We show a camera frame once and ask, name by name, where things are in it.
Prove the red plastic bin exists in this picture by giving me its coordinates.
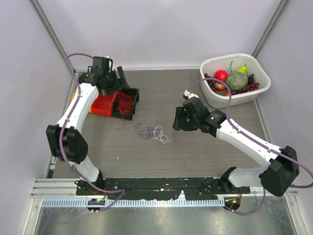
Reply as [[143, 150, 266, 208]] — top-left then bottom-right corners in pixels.
[[89, 93, 117, 117]]

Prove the green pear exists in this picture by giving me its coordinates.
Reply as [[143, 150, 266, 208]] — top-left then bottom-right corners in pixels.
[[237, 64, 247, 74]]

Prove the red cable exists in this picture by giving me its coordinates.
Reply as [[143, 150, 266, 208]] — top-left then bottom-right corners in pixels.
[[115, 97, 127, 131], [115, 90, 136, 116]]

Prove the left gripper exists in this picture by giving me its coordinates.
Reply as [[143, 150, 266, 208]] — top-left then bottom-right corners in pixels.
[[103, 67, 129, 96]]

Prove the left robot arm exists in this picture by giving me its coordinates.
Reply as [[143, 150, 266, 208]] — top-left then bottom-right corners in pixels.
[[46, 56, 129, 195]]

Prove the dark red grape bunch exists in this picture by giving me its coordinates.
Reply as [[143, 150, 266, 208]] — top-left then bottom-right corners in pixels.
[[204, 73, 218, 93]]

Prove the green melon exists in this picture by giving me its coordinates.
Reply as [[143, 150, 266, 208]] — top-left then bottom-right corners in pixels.
[[225, 71, 248, 91]]

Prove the black plastic bin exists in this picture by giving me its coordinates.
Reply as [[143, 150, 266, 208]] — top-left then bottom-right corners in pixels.
[[112, 88, 139, 120]]

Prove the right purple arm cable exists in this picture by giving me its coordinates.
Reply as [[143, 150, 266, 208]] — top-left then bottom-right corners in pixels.
[[184, 77, 313, 216]]

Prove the red apple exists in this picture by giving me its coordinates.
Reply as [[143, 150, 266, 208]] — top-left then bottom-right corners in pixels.
[[214, 70, 228, 82]]

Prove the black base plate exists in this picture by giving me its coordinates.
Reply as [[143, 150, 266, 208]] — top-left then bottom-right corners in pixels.
[[74, 177, 250, 201]]

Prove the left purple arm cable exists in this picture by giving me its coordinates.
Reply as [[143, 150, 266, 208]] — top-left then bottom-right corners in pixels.
[[58, 52, 127, 212]]

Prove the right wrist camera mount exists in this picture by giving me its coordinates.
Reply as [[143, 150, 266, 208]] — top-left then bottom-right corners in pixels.
[[183, 90, 199, 100]]

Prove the cable bundle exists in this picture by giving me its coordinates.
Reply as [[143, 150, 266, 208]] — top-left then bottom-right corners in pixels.
[[133, 123, 171, 145]]

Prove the white fruit basket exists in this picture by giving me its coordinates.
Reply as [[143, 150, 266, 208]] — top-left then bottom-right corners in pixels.
[[200, 53, 271, 108]]

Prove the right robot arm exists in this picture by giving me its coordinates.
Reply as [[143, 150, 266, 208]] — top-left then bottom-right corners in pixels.
[[173, 96, 299, 196]]

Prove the white slotted cable duct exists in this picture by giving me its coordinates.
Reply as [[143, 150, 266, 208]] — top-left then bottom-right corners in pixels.
[[42, 197, 225, 208]]

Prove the dark grape bunch right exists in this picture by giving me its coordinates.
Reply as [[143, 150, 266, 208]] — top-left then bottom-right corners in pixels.
[[231, 82, 260, 95]]

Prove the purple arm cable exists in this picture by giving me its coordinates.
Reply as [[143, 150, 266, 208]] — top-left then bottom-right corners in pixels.
[[58, 52, 127, 212], [184, 77, 313, 216]]

